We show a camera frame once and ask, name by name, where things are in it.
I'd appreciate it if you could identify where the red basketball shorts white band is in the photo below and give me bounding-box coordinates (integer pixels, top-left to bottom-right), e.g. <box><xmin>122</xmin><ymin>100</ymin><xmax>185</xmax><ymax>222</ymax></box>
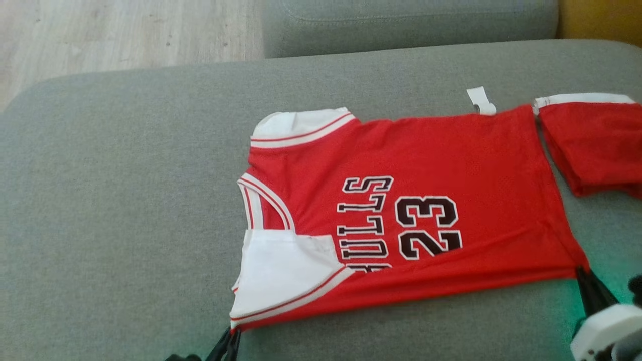
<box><xmin>532</xmin><ymin>93</ymin><xmax>642</xmax><ymax>200</ymax></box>

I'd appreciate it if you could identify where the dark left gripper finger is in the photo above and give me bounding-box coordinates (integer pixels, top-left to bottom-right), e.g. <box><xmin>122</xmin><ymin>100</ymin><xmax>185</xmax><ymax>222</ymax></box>
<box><xmin>225</xmin><ymin>327</ymin><xmax>242</xmax><ymax>361</ymax></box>
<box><xmin>205</xmin><ymin>327</ymin><xmax>233</xmax><ymax>361</ymax></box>

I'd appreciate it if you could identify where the large grey sofa seat cushion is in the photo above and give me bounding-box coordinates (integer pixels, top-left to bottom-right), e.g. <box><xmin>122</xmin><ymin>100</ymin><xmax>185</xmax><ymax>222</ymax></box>
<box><xmin>0</xmin><ymin>39</ymin><xmax>642</xmax><ymax>361</ymax></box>

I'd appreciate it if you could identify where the red basketball jersey number 23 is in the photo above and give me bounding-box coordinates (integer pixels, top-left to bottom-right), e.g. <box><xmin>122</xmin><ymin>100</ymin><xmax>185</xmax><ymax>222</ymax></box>
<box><xmin>229</xmin><ymin>86</ymin><xmax>591</xmax><ymax>332</ymax></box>

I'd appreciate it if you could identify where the small grey sofa cushion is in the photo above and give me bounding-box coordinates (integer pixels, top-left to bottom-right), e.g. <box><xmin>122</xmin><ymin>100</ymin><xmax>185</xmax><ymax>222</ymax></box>
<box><xmin>261</xmin><ymin>0</ymin><xmax>560</xmax><ymax>59</ymax></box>

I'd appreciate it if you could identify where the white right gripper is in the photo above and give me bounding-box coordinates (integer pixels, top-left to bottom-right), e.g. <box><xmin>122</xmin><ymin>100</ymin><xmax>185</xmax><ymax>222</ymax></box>
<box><xmin>570</xmin><ymin>266</ymin><xmax>642</xmax><ymax>361</ymax></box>

